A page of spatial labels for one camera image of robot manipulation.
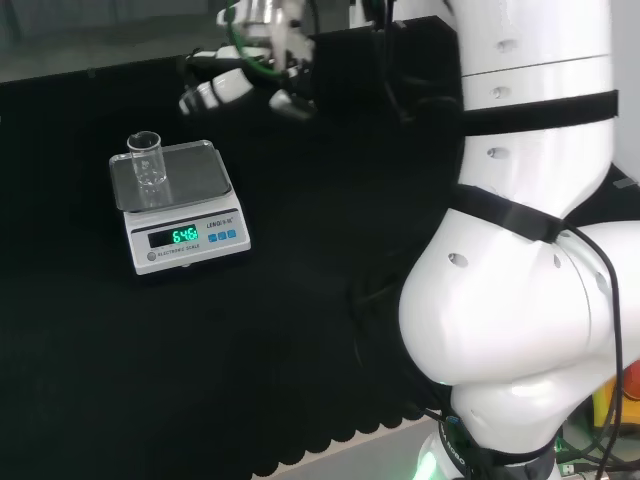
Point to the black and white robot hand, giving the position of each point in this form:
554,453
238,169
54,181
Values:
227,82

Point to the small clear glass beaker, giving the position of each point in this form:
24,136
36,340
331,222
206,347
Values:
148,167

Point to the white electronic balance steel pan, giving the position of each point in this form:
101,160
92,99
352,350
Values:
192,245

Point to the black cloth covered box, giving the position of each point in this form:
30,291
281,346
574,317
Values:
350,65

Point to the black bench cloth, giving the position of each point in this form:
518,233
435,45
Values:
200,375

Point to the grey tape strip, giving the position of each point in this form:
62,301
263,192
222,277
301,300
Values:
625,183

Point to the yellow stop button box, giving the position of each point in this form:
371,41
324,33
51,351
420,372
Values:
601,407

